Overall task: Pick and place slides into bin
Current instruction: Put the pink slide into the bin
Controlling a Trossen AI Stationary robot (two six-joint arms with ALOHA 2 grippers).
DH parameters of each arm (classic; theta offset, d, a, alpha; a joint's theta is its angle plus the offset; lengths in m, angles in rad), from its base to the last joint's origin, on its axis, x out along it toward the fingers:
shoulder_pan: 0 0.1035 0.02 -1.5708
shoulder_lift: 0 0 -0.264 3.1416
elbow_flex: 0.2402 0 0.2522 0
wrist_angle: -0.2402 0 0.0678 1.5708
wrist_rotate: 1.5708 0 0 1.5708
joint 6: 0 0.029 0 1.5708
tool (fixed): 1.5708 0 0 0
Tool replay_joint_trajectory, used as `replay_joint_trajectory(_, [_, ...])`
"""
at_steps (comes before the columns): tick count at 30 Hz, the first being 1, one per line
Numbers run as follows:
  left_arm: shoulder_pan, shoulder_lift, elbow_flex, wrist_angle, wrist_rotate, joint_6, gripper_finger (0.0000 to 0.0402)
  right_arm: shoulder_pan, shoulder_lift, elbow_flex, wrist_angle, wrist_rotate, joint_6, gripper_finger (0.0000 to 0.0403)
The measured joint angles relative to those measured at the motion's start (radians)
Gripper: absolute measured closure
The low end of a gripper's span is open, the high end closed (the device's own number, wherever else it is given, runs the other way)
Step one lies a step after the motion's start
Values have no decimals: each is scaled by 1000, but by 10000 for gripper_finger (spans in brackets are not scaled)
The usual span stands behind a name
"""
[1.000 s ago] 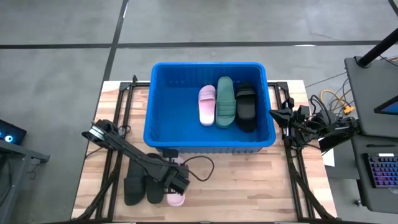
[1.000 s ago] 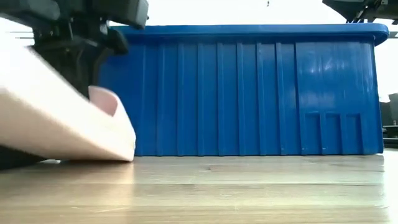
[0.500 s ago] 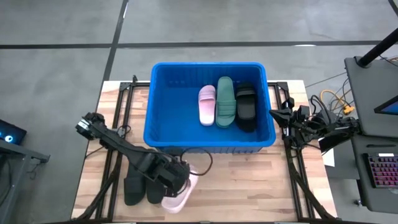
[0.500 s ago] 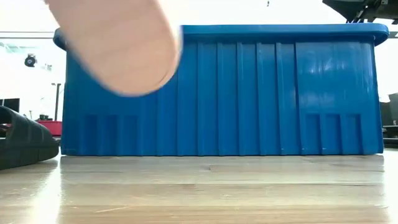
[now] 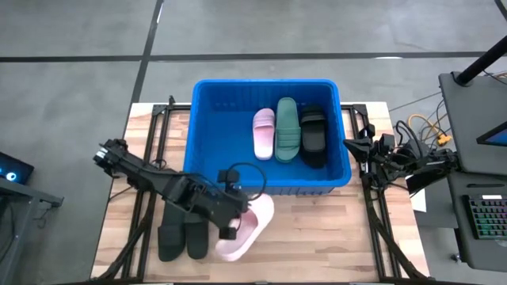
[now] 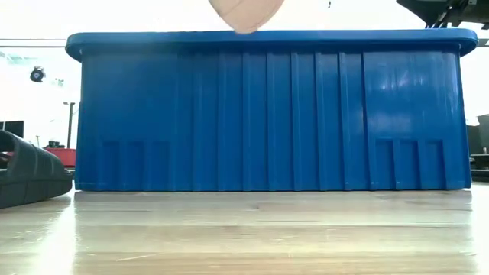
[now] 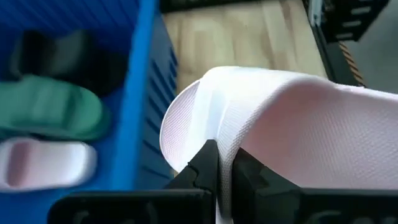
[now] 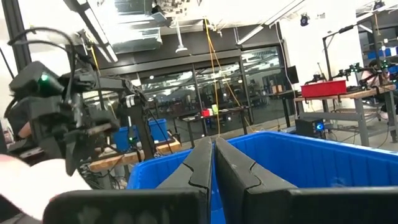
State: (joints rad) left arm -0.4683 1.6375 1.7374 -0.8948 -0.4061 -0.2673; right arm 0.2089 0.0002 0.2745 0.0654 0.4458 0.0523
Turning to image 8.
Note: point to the black rig frame post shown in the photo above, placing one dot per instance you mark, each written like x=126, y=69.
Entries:
x=17, y=34

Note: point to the person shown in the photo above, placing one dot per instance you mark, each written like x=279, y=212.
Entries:
x=377, y=77

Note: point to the blue storage bin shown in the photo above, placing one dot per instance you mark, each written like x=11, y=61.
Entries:
x=158, y=130

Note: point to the blue plastic bin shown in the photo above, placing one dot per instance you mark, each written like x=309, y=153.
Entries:
x=311, y=161

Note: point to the shelf with blue bins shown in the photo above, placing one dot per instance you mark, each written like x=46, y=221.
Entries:
x=385, y=53

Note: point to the white pendant lamp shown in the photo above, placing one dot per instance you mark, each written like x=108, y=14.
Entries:
x=181, y=49

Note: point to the wooden table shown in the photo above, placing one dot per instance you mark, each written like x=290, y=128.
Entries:
x=124, y=160

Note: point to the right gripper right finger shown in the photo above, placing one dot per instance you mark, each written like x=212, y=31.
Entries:
x=233, y=174

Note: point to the black table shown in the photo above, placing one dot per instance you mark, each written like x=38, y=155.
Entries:
x=217, y=119

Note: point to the small green box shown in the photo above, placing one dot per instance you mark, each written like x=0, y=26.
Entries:
x=214, y=109

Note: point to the cardboard boxes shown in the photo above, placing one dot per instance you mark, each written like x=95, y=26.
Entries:
x=277, y=89

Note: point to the black computer tower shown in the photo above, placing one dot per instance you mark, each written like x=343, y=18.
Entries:
x=308, y=127

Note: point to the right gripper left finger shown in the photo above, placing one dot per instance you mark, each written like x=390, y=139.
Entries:
x=199, y=168

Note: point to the red plastic bin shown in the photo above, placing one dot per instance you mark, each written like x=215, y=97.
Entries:
x=323, y=89

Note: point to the small red box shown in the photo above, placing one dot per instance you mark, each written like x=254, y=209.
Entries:
x=206, y=113

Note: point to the grey workbench wood top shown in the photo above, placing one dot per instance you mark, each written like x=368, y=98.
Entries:
x=357, y=115

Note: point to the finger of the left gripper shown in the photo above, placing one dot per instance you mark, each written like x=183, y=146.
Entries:
x=74, y=149
x=46, y=144

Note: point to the black monitor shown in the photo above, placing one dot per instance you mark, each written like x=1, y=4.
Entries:
x=292, y=74

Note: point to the black ceiling-hung camera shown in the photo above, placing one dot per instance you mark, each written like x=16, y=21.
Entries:
x=304, y=20

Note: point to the long ceiling light fixture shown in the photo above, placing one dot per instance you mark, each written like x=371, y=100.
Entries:
x=96, y=31

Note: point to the black overhead station frame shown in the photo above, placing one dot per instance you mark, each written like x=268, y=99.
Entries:
x=326, y=53

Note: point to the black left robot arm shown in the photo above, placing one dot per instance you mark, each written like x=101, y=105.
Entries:
x=109, y=84

